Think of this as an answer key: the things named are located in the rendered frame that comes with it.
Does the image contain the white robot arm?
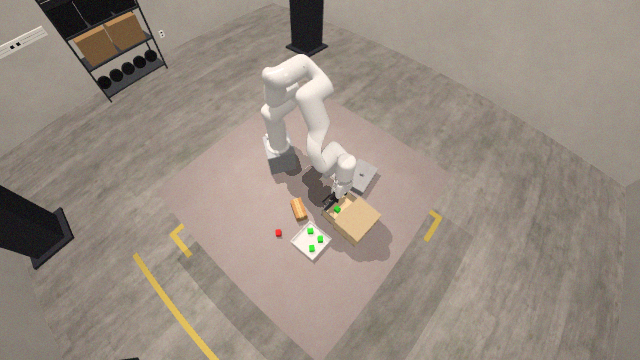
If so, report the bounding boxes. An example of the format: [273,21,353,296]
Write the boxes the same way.
[261,54,356,186]

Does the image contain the brown cardboard box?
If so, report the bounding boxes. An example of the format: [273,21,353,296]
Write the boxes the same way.
[290,197,307,222]

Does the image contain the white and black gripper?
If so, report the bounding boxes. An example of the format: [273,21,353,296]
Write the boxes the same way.
[329,178,354,203]

